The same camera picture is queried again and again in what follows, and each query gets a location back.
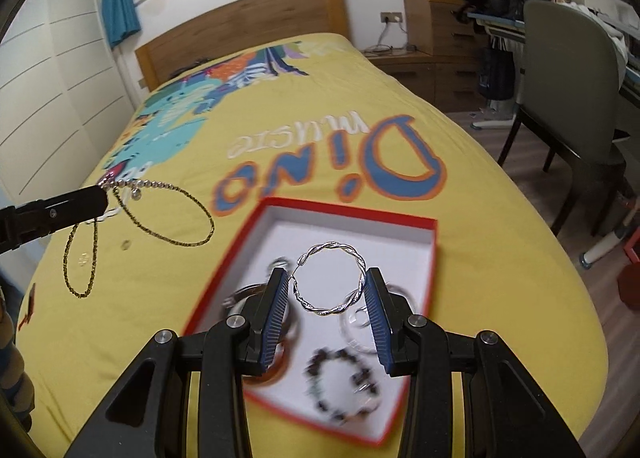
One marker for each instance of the amber resin bangle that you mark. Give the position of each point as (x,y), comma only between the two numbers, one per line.
(272,373)

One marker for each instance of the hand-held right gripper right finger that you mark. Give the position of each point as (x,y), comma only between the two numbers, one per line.
(377,323)

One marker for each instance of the wooden dresser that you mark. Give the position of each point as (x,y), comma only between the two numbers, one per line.
(435,28)

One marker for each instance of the yellow printed blanket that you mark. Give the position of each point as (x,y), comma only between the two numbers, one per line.
(475,238)

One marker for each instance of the grey chair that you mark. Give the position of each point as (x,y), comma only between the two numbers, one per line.
(565,88)

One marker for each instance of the white wardrobe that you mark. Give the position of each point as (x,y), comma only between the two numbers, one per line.
(60,68)

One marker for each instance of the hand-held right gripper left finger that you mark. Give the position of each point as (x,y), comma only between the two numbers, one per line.
(272,318)

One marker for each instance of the dark green bangle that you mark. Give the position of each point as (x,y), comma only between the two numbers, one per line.
(240,294)

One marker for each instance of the small twisted silver hoop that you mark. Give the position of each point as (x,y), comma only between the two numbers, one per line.
(80,265)

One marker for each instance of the wooden bed headboard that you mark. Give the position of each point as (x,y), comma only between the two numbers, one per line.
(240,23)

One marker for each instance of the red cardboard box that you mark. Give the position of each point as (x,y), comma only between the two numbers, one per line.
(350,238)

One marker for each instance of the person's left forearm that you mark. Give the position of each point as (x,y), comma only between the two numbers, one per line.
(12,363)

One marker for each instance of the wall socket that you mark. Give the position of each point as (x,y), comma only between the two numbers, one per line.
(391,17)

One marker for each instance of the thin gold metal bangle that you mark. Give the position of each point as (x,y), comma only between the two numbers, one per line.
(350,338)

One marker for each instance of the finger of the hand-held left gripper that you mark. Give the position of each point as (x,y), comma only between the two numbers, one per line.
(60,213)

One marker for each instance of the dark blue tote bag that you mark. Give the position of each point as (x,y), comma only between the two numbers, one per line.
(496,73)

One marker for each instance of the low wooden nightstand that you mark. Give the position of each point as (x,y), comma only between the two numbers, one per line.
(440,83)

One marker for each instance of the red stool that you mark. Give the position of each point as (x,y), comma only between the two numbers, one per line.
(631,278)

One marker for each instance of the large twisted silver hoop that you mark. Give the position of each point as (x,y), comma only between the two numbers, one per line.
(325,246)

